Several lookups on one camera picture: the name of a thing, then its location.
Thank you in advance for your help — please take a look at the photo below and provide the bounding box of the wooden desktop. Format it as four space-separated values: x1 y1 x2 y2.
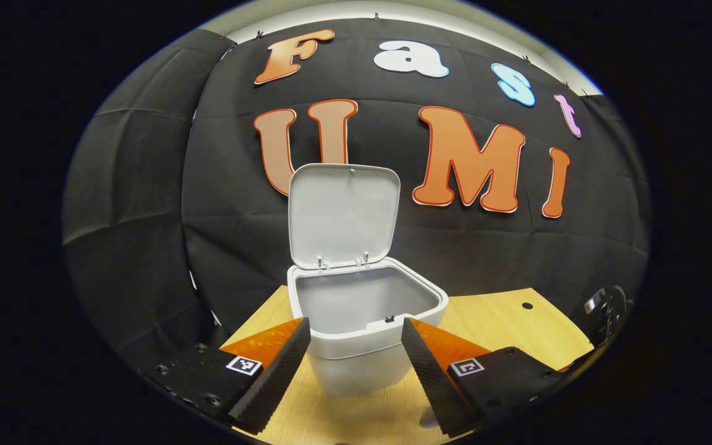
219 285 595 445

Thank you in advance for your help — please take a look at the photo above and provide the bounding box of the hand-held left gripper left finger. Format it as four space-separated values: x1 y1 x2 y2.
140 317 312 435

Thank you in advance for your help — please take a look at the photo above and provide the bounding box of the black backdrop cloth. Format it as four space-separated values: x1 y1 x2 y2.
62 17 650 371

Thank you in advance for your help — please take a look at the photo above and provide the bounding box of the white desktop garbage bin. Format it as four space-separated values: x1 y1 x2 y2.
287 163 449 398

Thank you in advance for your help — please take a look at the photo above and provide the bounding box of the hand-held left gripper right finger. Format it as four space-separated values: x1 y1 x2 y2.
401 317 579 438

